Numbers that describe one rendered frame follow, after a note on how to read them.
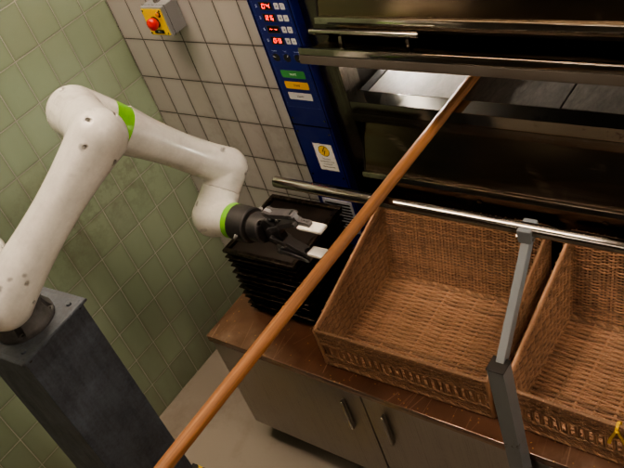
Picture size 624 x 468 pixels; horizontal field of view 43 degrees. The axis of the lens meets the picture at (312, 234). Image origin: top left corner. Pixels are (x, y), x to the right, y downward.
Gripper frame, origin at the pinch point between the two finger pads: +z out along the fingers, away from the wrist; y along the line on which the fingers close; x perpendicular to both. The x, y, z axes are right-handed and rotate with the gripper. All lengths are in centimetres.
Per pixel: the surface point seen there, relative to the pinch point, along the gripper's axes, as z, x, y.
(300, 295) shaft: 6.8, 17.1, -1.0
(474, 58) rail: 24, -42, -25
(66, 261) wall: -118, 6, 35
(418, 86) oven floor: -10, -66, 1
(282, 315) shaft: 6.5, 23.4, -1.1
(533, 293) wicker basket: 31, -38, 45
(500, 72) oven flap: 30, -41, -22
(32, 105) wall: -118, -13, -17
